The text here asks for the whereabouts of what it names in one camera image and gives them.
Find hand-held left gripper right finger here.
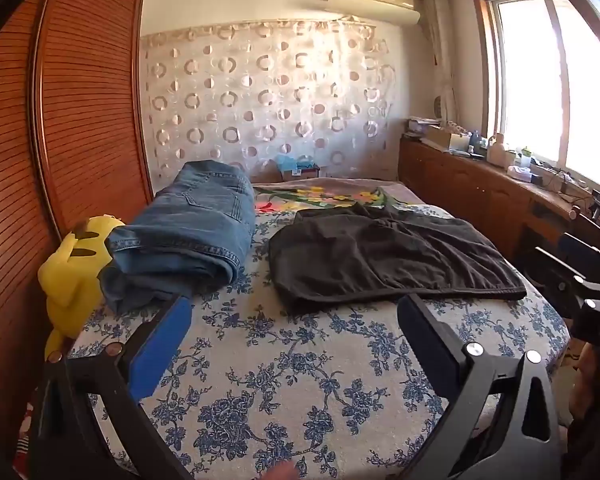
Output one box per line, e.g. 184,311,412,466
395,292,566,480

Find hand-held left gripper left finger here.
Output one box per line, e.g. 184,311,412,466
15,295,196,480

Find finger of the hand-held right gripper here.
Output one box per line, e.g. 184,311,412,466
527,246,588,306
557,231,600,276

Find black pants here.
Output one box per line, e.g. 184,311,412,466
269,203,527,316

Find person's right hand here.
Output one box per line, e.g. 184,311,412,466
569,342,600,428

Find yellow plush toy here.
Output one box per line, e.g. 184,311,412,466
37,215,126,361

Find folded blue jeans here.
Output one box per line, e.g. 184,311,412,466
97,160,256,313

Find blue floral bedsheet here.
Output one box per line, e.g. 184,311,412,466
65,205,568,480

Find wooden sideboard cabinet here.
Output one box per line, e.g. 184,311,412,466
397,137,600,271

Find white plastic bottle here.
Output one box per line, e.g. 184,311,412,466
487,132,509,164

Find open cardboard box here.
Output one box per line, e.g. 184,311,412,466
425,125,471,153

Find colourful floral blanket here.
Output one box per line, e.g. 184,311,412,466
252,177,456,221

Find wooden framed window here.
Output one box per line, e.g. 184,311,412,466
472,0,600,196

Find stack of papers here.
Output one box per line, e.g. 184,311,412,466
407,117,441,136

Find cardboard box with blue contents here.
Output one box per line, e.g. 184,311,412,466
275,154,321,182

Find wooden slatted wardrobe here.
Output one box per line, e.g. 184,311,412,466
0,0,156,480

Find white corner pipe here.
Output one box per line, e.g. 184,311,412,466
420,0,456,121

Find sheer circle-patterned curtain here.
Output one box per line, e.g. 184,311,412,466
140,17,406,186

